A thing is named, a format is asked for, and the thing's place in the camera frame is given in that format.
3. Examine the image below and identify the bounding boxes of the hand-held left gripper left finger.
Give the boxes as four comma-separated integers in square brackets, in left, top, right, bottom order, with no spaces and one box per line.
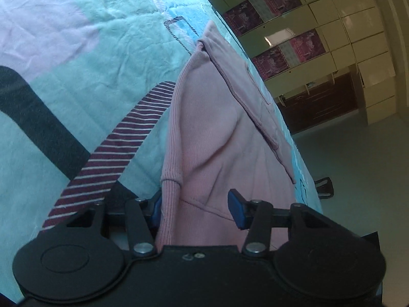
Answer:
[66,192,162,258]

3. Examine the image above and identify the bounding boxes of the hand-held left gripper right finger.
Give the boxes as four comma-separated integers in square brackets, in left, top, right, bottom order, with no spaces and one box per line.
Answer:
[228,189,326,258]

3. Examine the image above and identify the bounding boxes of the pink sweater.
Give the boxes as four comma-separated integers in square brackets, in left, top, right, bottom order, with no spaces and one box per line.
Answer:
[155,20,299,253]

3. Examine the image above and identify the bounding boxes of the dark wooden chair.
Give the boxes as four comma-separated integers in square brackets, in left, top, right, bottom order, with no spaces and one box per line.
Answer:
[315,177,335,199]

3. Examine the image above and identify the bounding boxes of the brown wooden door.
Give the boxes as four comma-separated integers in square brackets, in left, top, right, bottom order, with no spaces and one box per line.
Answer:
[276,73,359,134]

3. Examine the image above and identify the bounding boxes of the cream corner shelf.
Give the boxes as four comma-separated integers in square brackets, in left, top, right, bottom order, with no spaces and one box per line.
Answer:
[300,70,336,94]

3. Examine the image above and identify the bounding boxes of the light blue printed bed sheet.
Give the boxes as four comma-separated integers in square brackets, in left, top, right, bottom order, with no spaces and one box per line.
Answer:
[0,0,323,304]

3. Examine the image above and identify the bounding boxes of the cream wardrobe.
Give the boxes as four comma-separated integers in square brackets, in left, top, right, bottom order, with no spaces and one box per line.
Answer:
[192,0,405,126]

